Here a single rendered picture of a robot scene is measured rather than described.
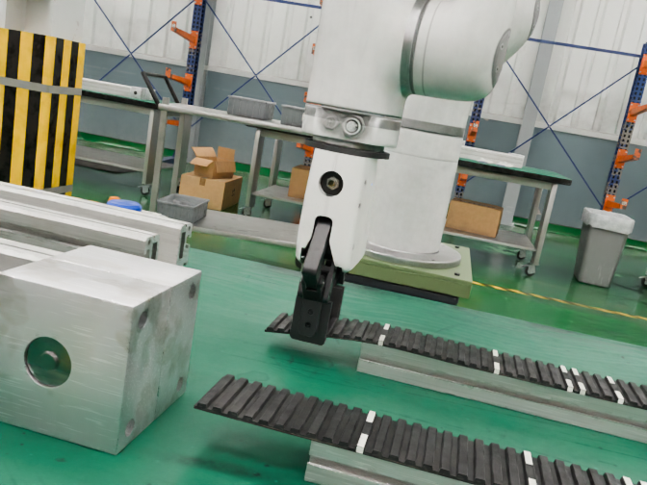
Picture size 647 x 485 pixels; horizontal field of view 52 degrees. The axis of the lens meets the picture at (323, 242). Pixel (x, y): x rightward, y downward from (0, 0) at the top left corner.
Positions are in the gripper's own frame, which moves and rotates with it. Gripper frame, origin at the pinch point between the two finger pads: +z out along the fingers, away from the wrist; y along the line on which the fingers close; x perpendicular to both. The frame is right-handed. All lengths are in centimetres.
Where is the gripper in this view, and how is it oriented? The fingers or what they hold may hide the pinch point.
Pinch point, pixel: (318, 313)
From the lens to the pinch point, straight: 60.8
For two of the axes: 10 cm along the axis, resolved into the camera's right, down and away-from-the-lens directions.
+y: 2.1, -1.6, 9.6
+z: -1.7, 9.6, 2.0
